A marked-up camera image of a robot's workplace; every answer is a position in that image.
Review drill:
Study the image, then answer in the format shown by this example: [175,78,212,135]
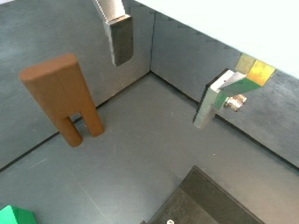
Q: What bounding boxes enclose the brown square-circle peg object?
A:
[20,53,104,147]

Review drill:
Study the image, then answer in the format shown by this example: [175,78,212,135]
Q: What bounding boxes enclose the green shape sorter board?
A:
[0,206,37,224]

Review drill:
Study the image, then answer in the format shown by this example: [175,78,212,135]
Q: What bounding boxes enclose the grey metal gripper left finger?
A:
[92,0,133,67]

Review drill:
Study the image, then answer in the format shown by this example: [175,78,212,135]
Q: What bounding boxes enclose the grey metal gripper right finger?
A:
[192,53,276,129]

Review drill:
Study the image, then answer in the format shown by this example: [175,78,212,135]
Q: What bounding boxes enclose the black curved holder stand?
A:
[140,166,265,224]

